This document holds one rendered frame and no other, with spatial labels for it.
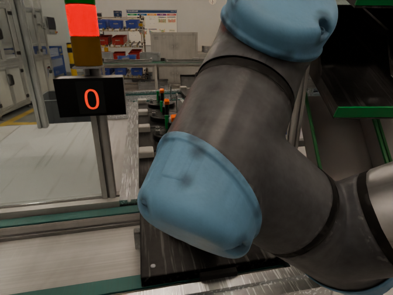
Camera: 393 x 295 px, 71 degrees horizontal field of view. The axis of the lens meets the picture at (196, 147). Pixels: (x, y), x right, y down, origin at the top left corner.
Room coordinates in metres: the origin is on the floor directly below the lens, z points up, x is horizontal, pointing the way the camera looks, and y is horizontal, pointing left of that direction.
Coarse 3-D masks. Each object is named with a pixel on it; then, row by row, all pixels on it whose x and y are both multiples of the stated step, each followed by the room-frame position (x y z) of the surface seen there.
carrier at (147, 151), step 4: (140, 148) 0.79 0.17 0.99; (144, 148) 0.79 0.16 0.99; (148, 148) 0.79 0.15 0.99; (152, 148) 0.79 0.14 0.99; (140, 152) 0.76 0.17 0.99; (144, 152) 0.76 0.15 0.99; (148, 152) 0.76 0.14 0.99; (152, 152) 0.77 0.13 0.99; (140, 156) 0.76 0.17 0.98; (144, 156) 0.76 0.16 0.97; (148, 156) 0.76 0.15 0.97; (152, 156) 0.76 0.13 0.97; (140, 160) 0.74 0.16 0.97; (144, 160) 0.74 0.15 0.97; (148, 160) 0.74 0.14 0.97; (152, 160) 0.74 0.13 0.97; (140, 164) 0.71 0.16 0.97; (144, 164) 0.71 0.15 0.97; (148, 164) 0.71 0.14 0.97; (140, 168) 0.69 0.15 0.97; (144, 168) 0.69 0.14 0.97; (148, 168) 0.69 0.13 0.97; (140, 172) 0.67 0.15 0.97; (144, 172) 0.67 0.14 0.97; (140, 176) 0.64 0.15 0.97; (144, 176) 0.64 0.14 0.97; (140, 180) 0.62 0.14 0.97; (140, 184) 0.60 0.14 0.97
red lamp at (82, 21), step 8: (72, 8) 0.51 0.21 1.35; (80, 8) 0.51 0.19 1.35; (88, 8) 0.52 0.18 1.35; (72, 16) 0.51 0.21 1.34; (80, 16) 0.51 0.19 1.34; (88, 16) 0.52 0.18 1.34; (96, 16) 0.54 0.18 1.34; (72, 24) 0.51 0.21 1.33; (80, 24) 0.51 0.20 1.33; (88, 24) 0.52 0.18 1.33; (96, 24) 0.53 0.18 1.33; (72, 32) 0.51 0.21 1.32; (80, 32) 0.51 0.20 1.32; (88, 32) 0.52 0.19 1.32; (96, 32) 0.53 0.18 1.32
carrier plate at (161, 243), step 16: (144, 224) 0.44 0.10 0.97; (144, 240) 0.40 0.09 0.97; (160, 240) 0.40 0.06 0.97; (176, 240) 0.40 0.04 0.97; (144, 256) 0.36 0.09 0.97; (160, 256) 0.36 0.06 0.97; (176, 256) 0.36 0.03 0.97; (192, 256) 0.36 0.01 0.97; (208, 256) 0.36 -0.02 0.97; (256, 256) 0.36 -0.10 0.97; (272, 256) 0.36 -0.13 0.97; (144, 272) 0.33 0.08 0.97; (160, 272) 0.33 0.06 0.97; (176, 272) 0.33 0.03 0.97; (192, 272) 0.33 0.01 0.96
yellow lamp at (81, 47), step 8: (72, 40) 0.52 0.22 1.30; (80, 40) 0.51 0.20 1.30; (88, 40) 0.51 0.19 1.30; (96, 40) 0.53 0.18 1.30; (72, 48) 0.52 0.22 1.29; (80, 48) 0.51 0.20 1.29; (88, 48) 0.51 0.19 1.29; (96, 48) 0.52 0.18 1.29; (80, 56) 0.51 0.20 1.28; (88, 56) 0.51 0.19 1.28; (96, 56) 0.52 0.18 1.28; (80, 64) 0.51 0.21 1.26; (88, 64) 0.51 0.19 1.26; (96, 64) 0.52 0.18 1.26
